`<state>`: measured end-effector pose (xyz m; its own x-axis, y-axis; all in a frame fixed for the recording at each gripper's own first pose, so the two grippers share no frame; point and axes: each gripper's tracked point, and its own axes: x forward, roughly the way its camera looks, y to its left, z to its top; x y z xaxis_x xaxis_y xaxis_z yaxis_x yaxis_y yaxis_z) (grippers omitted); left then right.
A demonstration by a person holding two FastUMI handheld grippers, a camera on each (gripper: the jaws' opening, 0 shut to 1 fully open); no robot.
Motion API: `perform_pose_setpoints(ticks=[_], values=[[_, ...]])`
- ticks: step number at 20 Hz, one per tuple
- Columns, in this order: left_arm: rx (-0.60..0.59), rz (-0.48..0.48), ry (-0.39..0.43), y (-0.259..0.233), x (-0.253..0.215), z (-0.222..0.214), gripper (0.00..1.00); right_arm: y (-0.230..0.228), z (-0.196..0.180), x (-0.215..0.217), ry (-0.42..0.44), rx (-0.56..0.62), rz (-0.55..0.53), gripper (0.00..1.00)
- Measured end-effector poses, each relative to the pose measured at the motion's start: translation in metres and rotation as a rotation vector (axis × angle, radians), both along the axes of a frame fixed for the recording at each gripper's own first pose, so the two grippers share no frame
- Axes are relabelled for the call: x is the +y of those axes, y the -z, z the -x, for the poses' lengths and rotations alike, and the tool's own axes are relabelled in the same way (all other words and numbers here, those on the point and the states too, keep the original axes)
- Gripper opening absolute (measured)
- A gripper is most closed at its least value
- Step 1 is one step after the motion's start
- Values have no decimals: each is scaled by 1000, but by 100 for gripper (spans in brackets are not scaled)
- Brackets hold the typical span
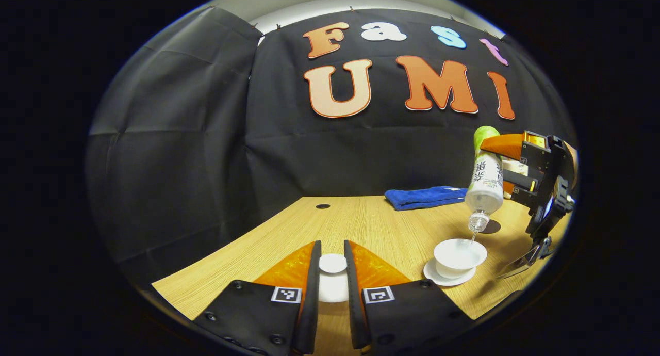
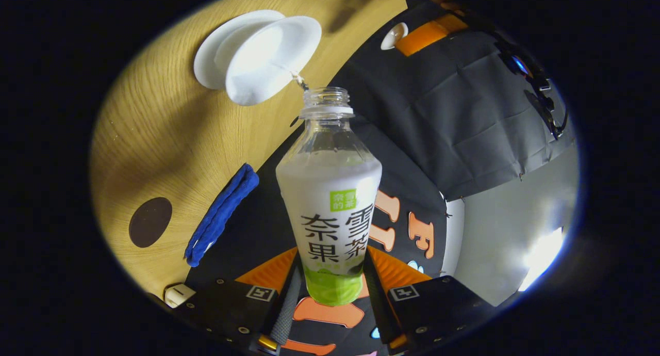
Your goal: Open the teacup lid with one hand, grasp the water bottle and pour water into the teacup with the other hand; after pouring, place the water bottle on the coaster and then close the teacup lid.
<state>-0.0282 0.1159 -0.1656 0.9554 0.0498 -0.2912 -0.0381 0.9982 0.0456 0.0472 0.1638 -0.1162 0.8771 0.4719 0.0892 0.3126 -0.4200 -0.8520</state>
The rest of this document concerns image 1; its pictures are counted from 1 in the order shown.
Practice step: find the white teacup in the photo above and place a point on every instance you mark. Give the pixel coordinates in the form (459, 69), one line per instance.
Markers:
(456, 253)

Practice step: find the clear water bottle green label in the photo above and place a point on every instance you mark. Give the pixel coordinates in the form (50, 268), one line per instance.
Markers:
(484, 191)

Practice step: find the blue towel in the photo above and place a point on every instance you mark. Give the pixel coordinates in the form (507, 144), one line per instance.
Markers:
(423, 197)

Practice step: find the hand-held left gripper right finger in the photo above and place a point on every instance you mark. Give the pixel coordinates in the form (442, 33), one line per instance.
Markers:
(356, 314)

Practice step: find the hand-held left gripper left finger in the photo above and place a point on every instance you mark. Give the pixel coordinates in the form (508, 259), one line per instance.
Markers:
(309, 314)

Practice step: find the white teacup lid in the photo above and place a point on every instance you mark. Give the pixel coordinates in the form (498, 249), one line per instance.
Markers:
(332, 289)

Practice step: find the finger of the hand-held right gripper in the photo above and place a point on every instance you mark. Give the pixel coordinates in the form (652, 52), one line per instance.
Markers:
(521, 181)
(508, 145)

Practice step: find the dark round coaster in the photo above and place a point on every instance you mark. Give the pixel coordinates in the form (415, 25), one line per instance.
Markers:
(493, 227)

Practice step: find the white saucer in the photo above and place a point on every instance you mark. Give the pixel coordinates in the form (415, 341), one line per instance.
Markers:
(432, 273)

